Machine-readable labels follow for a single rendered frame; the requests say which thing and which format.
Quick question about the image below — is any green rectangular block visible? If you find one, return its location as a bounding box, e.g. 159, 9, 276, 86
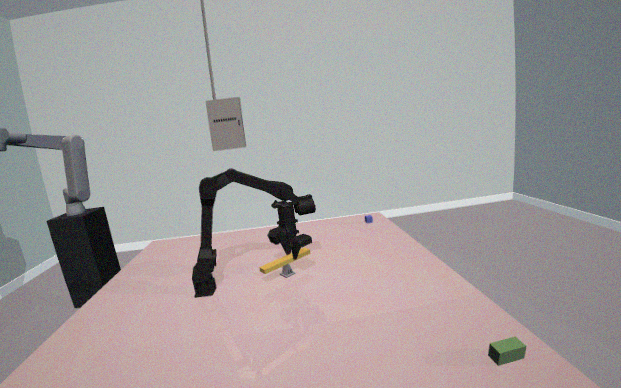
488, 336, 526, 366

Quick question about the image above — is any yellow bar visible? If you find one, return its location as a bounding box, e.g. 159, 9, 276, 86
260, 248, 310, 274

